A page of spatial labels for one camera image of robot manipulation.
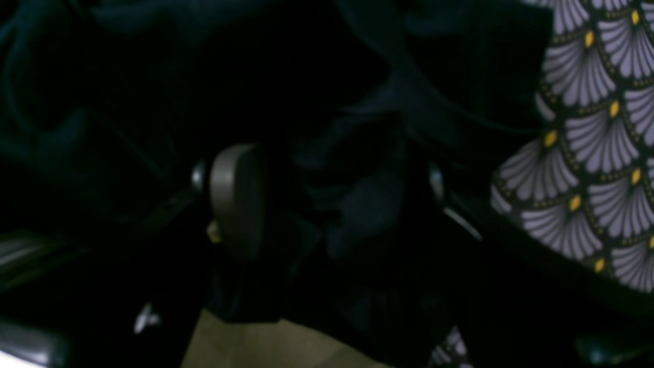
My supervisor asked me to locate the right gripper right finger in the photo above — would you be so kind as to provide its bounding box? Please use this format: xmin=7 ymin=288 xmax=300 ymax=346
xmin=427 ymin=162 xmax=483 ymax=242

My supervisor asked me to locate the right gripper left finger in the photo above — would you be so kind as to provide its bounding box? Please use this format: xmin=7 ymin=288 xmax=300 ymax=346
xmin=208 ymin=144 xmax=268 ymax=261

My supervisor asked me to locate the dark navy T-shirt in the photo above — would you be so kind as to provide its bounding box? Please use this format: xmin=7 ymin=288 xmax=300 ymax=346
xmin=2 ymin=1 xmax=553 ymax=324

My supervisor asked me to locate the fan-patterned grey tablecloth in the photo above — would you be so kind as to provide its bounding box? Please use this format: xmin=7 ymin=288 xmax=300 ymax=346
xmin=429 ymin=0 xmax=654 ymax=368

